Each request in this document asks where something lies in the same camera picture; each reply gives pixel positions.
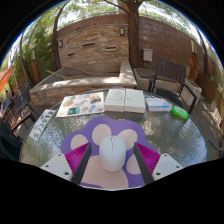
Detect purple paw-print mouse pad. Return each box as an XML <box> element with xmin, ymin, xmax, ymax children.
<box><xmin>60</xmin><ymin>116</ymin><xmax>160</xmax><ymax>190</ymax></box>

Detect tree trunk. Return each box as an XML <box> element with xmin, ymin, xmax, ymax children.
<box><xmin>126</xmin><ymin>0</ymin><xmax>141</xmax><ymax>69</ymax></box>

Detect green plastic object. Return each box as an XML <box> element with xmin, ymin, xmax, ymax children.
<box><xmin>171</xmin><ymin>105</ymin><xmax>190</xmax><ymax>120</ymax></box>

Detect grey wall utility box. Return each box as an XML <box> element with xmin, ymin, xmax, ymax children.
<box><xmin>142</xmin><ymin>48</ymin><xmax>154</xmax><ymax>62</ymax></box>

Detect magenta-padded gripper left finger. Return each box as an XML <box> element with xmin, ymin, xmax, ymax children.
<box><xmin>39</xmin><ymin>142</ymin><xmax>93</xmax><ymax>185</ymax></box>

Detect white planter box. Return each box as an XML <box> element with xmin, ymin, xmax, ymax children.
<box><xmin>181</xmin><ymin>78</ymin><xmax>203</xmax><ymax>106</ymax></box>

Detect black metal chair armrest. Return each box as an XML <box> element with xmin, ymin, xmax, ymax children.
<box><xmin>204</xmin><ymin>136</ymin><xmax>224</xmax><ymax>160</ymax></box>

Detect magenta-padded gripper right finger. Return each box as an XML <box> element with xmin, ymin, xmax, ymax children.
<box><xmin>133</xmin><ymin>142</ymin><xmax>184</xmax><ymax>185</ymax></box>

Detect small white-blue box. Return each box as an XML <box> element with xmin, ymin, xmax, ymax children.
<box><xmin>145</xmin><ymin>97</ymin><xmax>173</xmax><ymax>113</ymax></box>

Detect white licence plate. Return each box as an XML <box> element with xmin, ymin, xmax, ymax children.
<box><xmin>28</xmin><ymin>109</ymin><xmax>58</xmax><ymax>142</ymax></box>

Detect white flat box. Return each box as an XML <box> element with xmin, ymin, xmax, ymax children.
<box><xmin>124</xmin><ymin>88</ymin><xmax>147</xmax><ymax>114</ymax></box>
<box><xmin>104</xmin><ymin>88</ymin><xmax>127</xmax><ymax>113</ymax></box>

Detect dark wooden slatted chair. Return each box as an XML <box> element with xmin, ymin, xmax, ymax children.
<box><xmin>148</xmin><ymin>58</ymin><xmax>198</xmax><ymax>115</ymax></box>

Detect colourful picture sheet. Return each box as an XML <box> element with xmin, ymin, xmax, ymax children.
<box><xmin>55</xmin><ymin>92</ymin><xmax>105</xmax><ymax>118</ymax></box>

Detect orange umbrella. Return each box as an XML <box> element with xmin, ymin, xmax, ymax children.
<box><xmin>0</xmin><ymin>65</ymin><xmax>15</xmax><ymax>94</ymax></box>

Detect white computer mouse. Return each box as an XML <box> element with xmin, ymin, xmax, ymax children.
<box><xmin>98</xmin><ymin>134</ymin><xmax>128</xmax><ymax>172</ymax></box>

